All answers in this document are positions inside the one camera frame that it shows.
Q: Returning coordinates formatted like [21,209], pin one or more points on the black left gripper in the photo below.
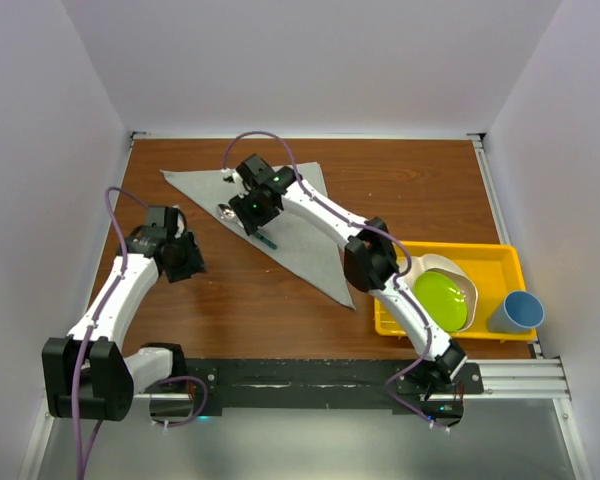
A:
[194,261]

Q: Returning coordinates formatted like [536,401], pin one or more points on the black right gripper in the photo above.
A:
[239,203]

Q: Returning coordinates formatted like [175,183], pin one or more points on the spoon with teal handle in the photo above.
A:
[228,215]

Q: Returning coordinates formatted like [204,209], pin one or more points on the grey cloth napkin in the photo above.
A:
[300,247]

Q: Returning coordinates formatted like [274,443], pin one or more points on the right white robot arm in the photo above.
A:
[369,258]

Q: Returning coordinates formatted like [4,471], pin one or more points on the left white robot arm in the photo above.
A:
[86,369]

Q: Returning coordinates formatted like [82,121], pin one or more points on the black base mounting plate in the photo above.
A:
[316,384]

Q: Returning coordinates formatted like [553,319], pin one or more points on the lime green bowl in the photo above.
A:
[443,300]

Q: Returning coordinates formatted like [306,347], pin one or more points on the beige shell-shaped plate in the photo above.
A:
[441,264]

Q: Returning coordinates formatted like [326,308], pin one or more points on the yellow plastic tray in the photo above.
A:
[494,269]

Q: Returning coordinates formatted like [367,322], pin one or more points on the blue plastic cup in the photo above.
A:
[520,311]

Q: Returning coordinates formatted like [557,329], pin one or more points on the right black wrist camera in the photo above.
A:
[249,174]

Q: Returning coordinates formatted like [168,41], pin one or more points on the aluminium frame rail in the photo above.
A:
[501,378]

